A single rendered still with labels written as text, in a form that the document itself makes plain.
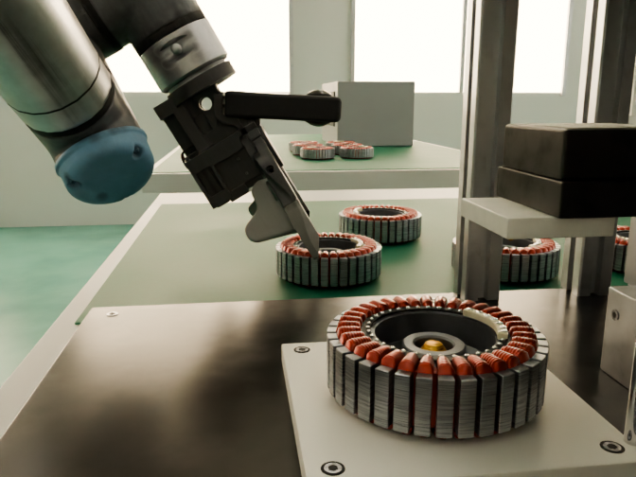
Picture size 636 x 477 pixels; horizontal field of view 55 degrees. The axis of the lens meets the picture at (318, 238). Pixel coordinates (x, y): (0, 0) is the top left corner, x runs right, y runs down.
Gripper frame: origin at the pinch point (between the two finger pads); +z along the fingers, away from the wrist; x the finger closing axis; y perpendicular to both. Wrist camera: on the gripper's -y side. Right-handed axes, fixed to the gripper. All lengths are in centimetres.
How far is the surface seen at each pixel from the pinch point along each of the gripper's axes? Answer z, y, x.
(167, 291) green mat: -4.0, 15.2, 4.1
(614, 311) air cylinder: 5.8, -14.1, 29.9
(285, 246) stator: -1.4, 3.2, 1.8
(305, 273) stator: 1.2, 2.6, 4.9
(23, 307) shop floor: 9, 143, -216
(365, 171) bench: 15, -16, -101
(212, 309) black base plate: -3.1, 9.5, 15.9
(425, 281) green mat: 9.0, -7.4, 3.1
